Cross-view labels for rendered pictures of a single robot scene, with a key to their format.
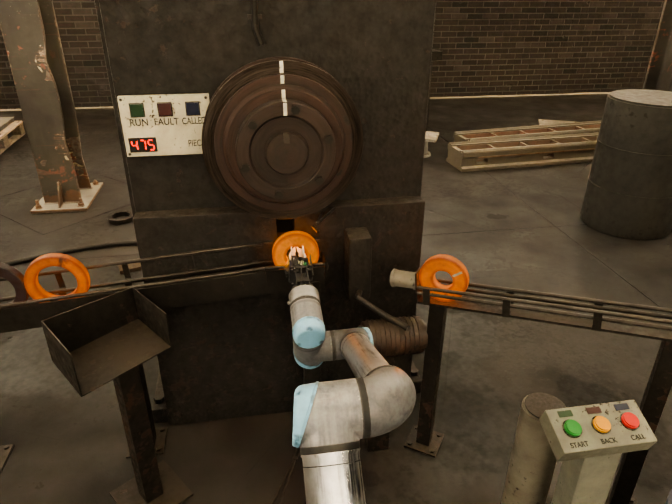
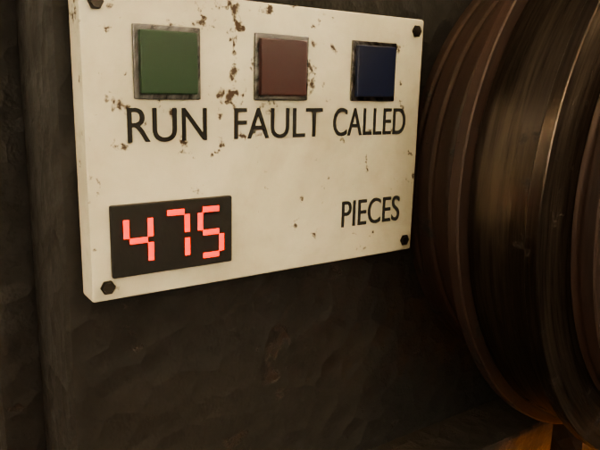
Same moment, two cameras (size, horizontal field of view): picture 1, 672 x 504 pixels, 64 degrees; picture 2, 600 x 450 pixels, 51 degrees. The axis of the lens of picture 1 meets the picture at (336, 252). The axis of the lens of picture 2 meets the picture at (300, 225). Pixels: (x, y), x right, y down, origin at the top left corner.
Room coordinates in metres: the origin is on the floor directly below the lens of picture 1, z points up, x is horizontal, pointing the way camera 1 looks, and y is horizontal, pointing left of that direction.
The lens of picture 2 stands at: (1.23, 0.68, 1.19)
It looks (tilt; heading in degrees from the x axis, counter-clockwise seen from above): 12 degrees down; 334
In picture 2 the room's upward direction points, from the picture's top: 1 degrees clockwise
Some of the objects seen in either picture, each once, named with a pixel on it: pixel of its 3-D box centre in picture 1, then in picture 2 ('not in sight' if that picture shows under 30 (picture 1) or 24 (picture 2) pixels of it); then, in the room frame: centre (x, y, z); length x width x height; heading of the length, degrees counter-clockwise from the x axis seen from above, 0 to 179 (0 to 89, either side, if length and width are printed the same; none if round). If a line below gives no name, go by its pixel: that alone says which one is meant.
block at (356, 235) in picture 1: (357, 263); not in sight; (1.64, -0.07, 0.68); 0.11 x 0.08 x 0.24; 10
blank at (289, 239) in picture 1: (295, 253); not in sight; (1.60, 0.13, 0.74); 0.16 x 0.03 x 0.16; 98
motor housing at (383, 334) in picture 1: (389, 383); not in sight; (1.51, -0.19, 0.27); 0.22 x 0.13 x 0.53; 100
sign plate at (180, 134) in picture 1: (167, 125); (272, 143); (1.63, 0.51, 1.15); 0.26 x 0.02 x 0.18; 100
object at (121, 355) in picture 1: (126, 416); not in sight; (1.24, 0.63, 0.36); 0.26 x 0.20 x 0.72; 135
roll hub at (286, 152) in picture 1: (286, 151); not in sight; (1.49, 0.14, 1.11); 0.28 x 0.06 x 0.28; 100
